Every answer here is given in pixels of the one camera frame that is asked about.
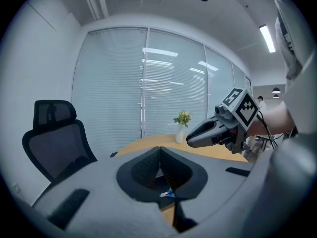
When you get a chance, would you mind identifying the white vase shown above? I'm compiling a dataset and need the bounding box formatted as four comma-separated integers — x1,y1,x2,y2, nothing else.
175,124,185,144

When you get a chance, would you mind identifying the black mesh office chair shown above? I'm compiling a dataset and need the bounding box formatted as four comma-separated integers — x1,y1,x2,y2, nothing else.
21,100,118,186

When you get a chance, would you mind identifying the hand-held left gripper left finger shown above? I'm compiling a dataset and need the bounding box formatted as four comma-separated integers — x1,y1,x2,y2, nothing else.
33,146,179,235

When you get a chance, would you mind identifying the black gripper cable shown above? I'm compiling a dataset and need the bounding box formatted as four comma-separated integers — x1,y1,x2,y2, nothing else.
256,112,278,150

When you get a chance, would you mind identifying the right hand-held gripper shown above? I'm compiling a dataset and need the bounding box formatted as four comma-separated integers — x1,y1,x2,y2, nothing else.
186,88,260,155

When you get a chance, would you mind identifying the person's beige shirt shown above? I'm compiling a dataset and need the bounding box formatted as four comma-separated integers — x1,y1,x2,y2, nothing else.
271,0,317,136

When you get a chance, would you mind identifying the yellow flower bouquet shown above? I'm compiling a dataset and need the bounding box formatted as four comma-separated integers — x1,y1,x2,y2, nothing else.
173,111,193,129

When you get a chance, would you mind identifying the person's right forearm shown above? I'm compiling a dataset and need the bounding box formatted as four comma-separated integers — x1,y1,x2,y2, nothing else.
246,100,298,137

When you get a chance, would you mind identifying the long ceiling light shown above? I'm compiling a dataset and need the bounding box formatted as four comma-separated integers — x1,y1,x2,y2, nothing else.
259,24,276,54

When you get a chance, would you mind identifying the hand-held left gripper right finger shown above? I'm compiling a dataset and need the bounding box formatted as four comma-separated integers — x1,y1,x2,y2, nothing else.
159,146,270,234

